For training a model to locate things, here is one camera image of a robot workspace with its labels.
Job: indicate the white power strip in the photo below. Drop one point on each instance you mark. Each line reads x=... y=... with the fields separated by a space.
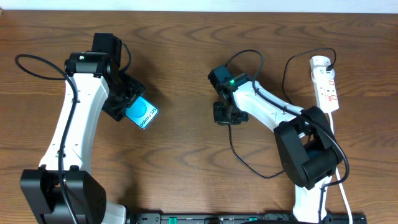
x=325 y=92

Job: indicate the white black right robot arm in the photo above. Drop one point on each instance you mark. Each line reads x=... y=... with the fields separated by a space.
x=307 y=148

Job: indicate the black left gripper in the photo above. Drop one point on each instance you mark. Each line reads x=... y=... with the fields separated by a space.
x=125 y=98

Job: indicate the white USB charger plug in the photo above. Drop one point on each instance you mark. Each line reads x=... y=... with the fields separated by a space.
x=321 y=74

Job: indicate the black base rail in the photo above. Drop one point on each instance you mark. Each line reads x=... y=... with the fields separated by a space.
x=156 y=218

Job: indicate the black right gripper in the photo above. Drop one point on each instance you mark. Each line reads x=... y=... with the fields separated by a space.
x=220 y=119

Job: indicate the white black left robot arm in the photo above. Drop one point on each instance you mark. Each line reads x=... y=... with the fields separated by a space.
x=61 y=189

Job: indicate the cyan screen Galaxy smartphone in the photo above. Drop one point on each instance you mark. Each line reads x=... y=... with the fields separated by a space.
x=141 y=112

